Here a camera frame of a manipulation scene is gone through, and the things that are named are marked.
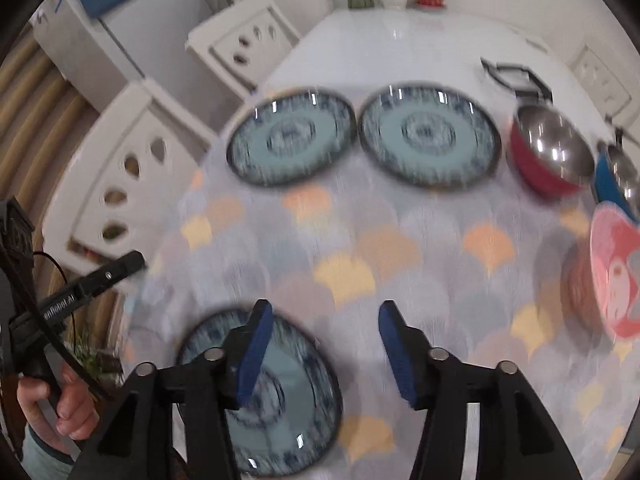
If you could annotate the white chair far right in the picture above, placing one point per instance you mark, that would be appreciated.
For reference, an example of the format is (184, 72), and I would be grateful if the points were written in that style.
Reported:
(608, 84)

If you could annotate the blue patterned plate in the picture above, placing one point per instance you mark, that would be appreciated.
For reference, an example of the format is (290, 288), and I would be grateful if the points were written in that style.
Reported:
(293, 416)
(291, 138)
(429, 136)

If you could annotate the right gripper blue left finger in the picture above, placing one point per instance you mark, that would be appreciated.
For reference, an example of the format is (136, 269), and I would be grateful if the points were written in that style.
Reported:
(254, 339)

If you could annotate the red steel bowl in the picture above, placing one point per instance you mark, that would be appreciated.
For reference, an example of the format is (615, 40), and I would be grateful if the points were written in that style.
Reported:
(550, 154)

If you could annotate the blue steel bowl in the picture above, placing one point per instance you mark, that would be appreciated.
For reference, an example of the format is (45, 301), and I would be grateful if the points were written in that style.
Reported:
(617, 179)

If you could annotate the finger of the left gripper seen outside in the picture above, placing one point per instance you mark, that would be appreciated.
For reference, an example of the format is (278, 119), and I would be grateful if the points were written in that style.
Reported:
(111, 274)

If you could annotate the white chair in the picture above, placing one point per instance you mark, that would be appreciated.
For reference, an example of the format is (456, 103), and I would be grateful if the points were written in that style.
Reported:
(243, 44)
(608, 84)
(123, 183)

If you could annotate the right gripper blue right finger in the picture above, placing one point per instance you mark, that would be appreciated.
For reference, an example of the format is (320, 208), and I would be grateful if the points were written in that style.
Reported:
(395, 335)

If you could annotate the person's left hand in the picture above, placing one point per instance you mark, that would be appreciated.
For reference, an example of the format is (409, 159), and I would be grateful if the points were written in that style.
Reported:
(76, 415)

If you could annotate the pink cartoon bowl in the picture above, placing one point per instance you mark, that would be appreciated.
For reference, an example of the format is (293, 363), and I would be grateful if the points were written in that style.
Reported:
(603, 282)

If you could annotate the white chair near left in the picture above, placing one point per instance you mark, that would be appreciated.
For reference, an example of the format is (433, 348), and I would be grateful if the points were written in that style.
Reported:
(123, 183)

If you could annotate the white refrigerator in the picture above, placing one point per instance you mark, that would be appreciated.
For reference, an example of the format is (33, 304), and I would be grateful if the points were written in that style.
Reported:
(136, 40)

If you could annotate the scallop patterned placemat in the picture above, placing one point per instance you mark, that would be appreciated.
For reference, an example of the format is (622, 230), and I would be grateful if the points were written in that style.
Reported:
(481, 273)

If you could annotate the white chair far left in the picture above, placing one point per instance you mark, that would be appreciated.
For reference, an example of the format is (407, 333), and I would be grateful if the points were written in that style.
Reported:
(243, 44)

